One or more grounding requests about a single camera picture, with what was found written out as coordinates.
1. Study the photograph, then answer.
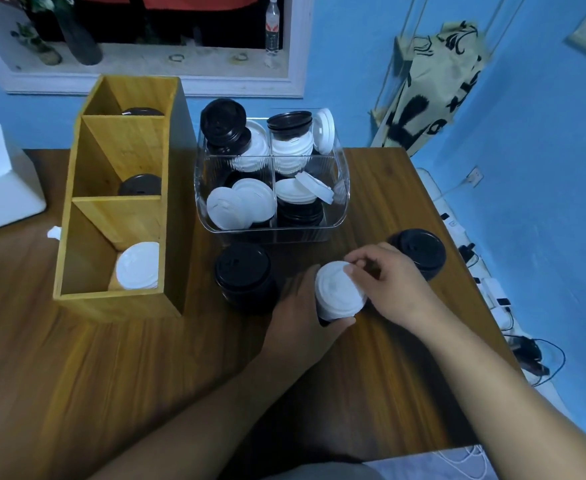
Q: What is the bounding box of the wooden three-compartment organizer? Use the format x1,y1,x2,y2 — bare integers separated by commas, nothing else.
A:
52,74,198,321

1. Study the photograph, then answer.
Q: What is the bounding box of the clear plastic container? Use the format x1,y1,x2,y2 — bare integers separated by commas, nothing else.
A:
194,107,351,244

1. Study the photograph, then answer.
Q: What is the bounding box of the white window frame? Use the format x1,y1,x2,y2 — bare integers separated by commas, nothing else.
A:
0,0,315,99

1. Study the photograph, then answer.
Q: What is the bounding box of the person's right hand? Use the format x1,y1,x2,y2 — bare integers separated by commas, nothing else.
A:
343,242,443,335

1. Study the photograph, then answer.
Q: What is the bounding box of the hanging rope shelf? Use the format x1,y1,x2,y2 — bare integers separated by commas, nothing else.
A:
370,0,529,145

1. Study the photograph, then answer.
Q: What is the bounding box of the person's left forearm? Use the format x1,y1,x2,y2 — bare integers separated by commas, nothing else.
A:
88,354,303,480

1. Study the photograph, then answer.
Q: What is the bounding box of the small potted plant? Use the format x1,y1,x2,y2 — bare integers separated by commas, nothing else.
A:
10,22,63,67

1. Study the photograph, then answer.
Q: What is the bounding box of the person's right forearm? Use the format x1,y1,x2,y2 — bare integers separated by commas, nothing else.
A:
412,304,586,480

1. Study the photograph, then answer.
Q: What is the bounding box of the grey shirt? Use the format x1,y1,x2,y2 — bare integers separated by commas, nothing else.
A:
268,462,383,480

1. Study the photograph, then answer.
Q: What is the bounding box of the short stack of black lids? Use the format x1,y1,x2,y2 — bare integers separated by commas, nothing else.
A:
390,228,447,275

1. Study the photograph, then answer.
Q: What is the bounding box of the white foam box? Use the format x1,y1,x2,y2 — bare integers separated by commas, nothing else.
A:
0,122,48,237

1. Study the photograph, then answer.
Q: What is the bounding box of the black wired device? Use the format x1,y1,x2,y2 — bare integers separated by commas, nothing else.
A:
505,334,566,388

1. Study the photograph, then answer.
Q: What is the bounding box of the pile of black and white cup lids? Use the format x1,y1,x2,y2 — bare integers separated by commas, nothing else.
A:
200,98,349,231

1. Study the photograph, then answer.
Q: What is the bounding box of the cream tote bag black print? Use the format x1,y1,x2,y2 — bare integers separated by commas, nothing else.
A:
371,22,491,157

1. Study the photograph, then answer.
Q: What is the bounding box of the white cable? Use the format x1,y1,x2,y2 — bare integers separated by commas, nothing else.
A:
432,444,499,480

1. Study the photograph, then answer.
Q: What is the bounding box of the dark glass vase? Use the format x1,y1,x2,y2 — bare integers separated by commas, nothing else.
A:
55,0,104,67

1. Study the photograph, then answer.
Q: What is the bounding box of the white domed cup lid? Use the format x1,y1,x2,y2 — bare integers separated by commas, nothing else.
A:
314,261,369,323

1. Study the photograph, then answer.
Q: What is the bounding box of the person's left hand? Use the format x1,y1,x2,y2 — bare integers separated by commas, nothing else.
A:
262,264,357,381

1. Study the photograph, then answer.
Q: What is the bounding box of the clear plastic water bottle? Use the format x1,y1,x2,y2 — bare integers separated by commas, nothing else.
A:
265,0,280,55

